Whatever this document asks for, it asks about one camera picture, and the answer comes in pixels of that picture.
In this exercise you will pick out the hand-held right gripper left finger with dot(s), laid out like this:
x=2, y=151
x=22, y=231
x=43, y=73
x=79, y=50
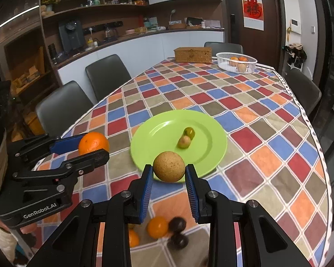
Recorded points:
x=146, y=194

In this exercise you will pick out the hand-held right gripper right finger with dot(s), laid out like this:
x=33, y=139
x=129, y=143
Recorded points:
x=191, y=197

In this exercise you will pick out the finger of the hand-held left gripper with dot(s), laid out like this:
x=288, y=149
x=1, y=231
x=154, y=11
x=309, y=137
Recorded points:
x=66, y=144
x=86, y=160

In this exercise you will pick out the large orange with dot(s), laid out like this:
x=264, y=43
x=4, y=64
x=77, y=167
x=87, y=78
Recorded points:
x=93, y=141

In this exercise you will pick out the dark purple fruit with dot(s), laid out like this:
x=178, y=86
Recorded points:
x=178, y=224
x=179, y=242

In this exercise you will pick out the small orange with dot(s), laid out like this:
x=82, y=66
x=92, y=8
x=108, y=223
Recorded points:
x=134, y=238
x=157, y=227

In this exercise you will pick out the brown round fruit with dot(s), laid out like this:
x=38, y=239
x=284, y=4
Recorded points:
x=169, y=167

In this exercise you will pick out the green plate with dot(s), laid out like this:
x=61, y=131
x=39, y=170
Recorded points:
x=158, y=133

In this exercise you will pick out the person's left hand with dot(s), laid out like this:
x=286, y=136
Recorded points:
x=27, y=229

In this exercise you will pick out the grey dining chair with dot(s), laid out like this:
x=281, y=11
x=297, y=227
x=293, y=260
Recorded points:
x=222, y=46
x=302, y=91
x=107, y=75
x=61, y=108

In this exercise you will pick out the small tan fruit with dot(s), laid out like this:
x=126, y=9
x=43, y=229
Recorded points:
x=184, y=142

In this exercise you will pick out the small green fruit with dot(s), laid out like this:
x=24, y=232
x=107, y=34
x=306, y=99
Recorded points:
x=189, y=131

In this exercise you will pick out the black thermos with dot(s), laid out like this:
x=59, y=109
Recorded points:
x=53, y=53

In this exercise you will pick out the checked colourful tablecloth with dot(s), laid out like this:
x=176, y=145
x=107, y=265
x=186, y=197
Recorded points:
x=239, y=111

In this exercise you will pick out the yellow bottle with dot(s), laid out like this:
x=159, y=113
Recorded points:
x=90, y=44

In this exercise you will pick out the black water dispenser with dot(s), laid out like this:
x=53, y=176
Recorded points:
x=71, y=37

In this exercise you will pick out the glass kettle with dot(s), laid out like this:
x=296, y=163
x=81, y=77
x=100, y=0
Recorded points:
x=108, y=33

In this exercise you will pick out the white counter cabinet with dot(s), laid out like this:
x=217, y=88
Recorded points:
x=156, y=46

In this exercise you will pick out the plush toy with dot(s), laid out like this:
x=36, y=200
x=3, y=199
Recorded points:
x=47, y=10

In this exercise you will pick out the white plastic basket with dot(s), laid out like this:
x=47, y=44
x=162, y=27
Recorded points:
x=225, y=65

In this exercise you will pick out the pale fruit in basket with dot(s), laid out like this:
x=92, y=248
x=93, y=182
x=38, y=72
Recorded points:
x=241, y=67

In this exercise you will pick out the wicker box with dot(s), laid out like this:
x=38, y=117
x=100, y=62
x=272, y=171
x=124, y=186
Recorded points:
x=193, y=54

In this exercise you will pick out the yellow flowers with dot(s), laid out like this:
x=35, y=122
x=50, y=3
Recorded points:
x=50, y=0

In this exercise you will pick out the orange in basket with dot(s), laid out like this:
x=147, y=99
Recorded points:
x=233, y=58
x=242, y=59

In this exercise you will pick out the orange packet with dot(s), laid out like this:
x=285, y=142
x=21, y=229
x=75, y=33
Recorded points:
x=140, y=2

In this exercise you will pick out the desk lamp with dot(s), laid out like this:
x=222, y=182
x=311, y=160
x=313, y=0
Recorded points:
x=172, y=12

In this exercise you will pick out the dark wooden door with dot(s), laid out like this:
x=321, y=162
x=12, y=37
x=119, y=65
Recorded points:
x=270, y=47

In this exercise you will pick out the black tablet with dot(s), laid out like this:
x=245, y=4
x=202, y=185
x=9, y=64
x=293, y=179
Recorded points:
x=194, y=22

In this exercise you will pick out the white intercom panel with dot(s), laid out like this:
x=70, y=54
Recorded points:
x=295, y=26

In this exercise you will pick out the red and white wall calendar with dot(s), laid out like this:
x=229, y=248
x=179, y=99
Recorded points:
x=252, y=8

